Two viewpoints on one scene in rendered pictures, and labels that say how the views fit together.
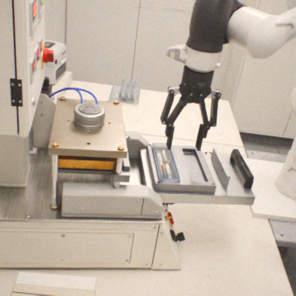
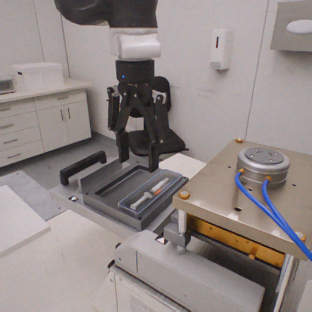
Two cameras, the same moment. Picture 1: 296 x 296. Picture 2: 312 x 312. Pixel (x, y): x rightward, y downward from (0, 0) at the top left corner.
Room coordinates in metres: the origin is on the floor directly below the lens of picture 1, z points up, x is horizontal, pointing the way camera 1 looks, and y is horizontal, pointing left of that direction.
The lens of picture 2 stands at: (1.31, 0.31, 1.34)
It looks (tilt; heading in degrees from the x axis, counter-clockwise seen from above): 26 degrees down; 225
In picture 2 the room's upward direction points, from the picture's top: straight up
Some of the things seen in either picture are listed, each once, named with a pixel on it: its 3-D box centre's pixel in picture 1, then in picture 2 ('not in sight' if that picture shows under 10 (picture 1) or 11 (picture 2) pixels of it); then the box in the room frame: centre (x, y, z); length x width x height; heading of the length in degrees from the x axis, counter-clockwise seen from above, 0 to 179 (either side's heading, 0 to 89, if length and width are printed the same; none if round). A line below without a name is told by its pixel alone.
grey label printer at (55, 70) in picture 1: (39, 59); not in sight; (1.90, 0.60, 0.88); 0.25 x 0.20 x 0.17; 86
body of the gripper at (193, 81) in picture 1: (195, 85); (135, 83); (0.96, -0.10, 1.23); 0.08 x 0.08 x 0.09
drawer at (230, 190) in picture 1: (194, 170); (124, 187); (0.97, -0.14, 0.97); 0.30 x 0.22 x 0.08; 101
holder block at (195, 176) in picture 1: (178, 166); (138, 189); (0.96, -0.09, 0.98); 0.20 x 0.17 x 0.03; 11
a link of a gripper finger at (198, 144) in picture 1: (200, 137); (123, 147); (0.97, -0.14, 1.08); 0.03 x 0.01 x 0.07; 12
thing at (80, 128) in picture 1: (76, 126); (273, 200); (0.93, 0.19, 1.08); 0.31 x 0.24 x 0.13; 11
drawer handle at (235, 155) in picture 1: (241, 167); (85, 166); (1.00, -0.28, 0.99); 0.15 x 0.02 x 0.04; 11
